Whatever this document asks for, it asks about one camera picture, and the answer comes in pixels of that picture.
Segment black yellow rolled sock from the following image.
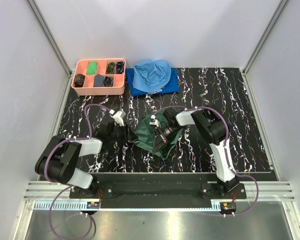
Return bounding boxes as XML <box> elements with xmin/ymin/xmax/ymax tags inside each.
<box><xmin>106</xmin><ymin>61</ymin><xmax>116</xmax><ymax>75</ymax></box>

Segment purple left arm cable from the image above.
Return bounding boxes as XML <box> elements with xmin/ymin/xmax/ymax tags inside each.
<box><xmin>43</xmin><ymin>103</ymin><xmax>113</xmax><ymax>240</ymax></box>

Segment dark green cloth napkin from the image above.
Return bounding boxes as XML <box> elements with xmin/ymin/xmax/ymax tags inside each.
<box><xmin>133</xmin><ymin>107</ymin><xmax>184</xmax><ymax>160</ymax></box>

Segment blue folded cloth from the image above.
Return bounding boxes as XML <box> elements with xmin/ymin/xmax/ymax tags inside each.
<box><xmin>125</xmin><ymin>68</ymin><xmax>180</xmax><ymax>97</ymax></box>

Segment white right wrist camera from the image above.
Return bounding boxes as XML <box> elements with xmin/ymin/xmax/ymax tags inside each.
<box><xmin>149</xmin><ymin>114</ymin><xmax>160</xmax><ymax>127</ymax></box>

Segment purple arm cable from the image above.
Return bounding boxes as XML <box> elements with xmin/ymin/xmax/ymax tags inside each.
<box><xmin>43</xmin><ymin>103</ymin><xmax>113</xmax><ymax>240</ymax></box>
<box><xmin>153</xmin><ymin>106</ymin><xmax>260</xmax><ymax>217</ymax></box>

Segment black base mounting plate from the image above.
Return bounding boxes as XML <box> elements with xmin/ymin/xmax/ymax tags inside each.
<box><xmin>69</xmin><ymin>173</ymin><xmax>247</xmax><ymax>211</ymax></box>

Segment light blue bucket hat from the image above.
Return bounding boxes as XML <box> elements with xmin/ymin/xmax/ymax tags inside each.
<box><xmin>132</xmin><ymin>60</ymin><xmax>172</xmax><ymax>93</ymax></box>

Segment pink compartment tray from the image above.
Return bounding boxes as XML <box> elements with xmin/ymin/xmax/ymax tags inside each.
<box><xmin>71</xmin><ymin>58</ymin><xmax>126</xmax><ymax>96</ymax></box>

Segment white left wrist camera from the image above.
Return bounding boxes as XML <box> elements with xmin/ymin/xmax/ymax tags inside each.
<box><xmin>109</xmin><ymin>109</ymin><xmax>126</xmax><ymax>127</ymax></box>

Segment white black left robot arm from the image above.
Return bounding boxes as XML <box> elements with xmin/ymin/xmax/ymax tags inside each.
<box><xmin>34</xmin><ymin>121</ymin><xmax>138</xmax><ymax>198</ymax></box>

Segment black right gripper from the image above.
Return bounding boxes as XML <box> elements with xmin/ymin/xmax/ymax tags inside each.
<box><xmin>153</xmin><ymin>124</ymin><xmax>184</xmax><ymax>154</ymax></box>

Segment green rolled cloth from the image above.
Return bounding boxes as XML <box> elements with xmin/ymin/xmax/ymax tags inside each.
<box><xmin>86</xmin><ymin>61</ymin><xmax>98</xmax><ymax>75</ymax></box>

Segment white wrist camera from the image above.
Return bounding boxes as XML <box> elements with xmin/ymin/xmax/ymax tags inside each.
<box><xmin>109</xmin><ymin>109</ymin><xmax>126</xmax><ymax>127</ymax></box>
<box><xmin>149</xmin><ymin>114</ymin><xmax>160</xmax><ymax>127</ymax></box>

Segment grey folded cloth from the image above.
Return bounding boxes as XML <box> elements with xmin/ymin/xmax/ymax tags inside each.
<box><xmin>93</xmin><ymin>74</ymin><xmax>104</xmax><ymax>88</ymax></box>

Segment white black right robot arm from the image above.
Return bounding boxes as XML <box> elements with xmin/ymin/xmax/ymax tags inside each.
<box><xmin>149</xmin><ymin>106</ymin><xmax>240</xmax><ymax>199</ymax></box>

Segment dark rolled sock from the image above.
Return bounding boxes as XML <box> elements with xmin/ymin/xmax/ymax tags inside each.
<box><xmin>73</xmin><ymin>73</ymin><xmax>86</xmax><ymax>88</ymax></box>

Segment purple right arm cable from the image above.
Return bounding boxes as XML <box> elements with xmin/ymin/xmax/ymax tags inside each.
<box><xmin>153</xmin><ymin>106</ymin><xmax>260</xmax><ymax>217</ymax></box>

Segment black patterned rolled sock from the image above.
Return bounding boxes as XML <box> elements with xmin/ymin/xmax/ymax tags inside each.
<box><xmin>103</xmin><ymin>76</ymin><xmax>114</xmax><ymax>87</ymax></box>

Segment black marble pattern mat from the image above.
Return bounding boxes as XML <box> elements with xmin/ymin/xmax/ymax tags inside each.
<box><xmin>57</xmin><ymin>67</ymin><xmax>271</xmax><ymax>173</ymax></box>

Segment black blue rolled sock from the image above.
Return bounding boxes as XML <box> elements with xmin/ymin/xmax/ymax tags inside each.
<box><xmin>115</xmin><ymin>61</ymin><xmax>125</xmax><ymax>74</ymax></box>

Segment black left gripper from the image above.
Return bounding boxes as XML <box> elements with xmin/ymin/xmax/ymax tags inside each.
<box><xmin>108</xmin><ymin>122</ymin><xmax>139</xmax><ymax>144</ymax></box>

